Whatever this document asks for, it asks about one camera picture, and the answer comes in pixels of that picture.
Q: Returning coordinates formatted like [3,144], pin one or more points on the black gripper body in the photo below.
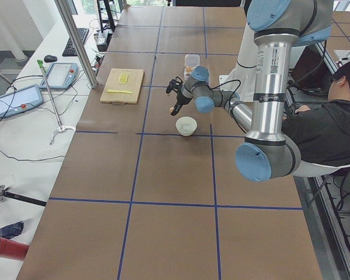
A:
[181,100]

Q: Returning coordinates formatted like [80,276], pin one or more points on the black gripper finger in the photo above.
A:
[179,110]
[176,108]

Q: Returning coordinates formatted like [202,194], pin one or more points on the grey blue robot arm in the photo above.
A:
[206,99]
[256,92]

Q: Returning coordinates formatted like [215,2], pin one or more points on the clear plastic egg box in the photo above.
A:
[190,60]

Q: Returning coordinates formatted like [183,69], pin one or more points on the white ceramic bowl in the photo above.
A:
[186,126]

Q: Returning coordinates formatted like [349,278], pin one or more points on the wooden cutting board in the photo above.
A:
[134,84]

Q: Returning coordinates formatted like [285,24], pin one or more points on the yellow plastic knife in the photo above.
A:
[119,91]

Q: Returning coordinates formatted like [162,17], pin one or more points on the white reacher grabber tool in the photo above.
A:
[61,127]

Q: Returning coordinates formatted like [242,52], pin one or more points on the far teach pendant tablet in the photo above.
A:
[60,75]

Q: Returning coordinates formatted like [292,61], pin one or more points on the teach pendant tablet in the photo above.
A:
[20,101]
[60,75]

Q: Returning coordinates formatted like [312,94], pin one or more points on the black computer mouse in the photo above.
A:
[50,58]

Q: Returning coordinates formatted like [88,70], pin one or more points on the white chair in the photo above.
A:
[306,169]

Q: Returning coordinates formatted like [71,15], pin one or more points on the person in black shirt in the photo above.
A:
[323,134]

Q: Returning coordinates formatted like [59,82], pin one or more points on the near teach pendant tablet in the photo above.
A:
[20,101]

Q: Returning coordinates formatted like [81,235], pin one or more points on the red cylinder object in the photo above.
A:
[13,250]

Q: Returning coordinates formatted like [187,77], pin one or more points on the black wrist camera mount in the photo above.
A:
[174,85]

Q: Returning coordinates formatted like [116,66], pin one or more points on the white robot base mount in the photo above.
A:
[244,70]

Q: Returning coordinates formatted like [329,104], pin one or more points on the aluminium frame post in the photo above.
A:
[71,28]

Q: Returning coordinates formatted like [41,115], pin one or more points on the black camera tripod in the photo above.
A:
[4,193]

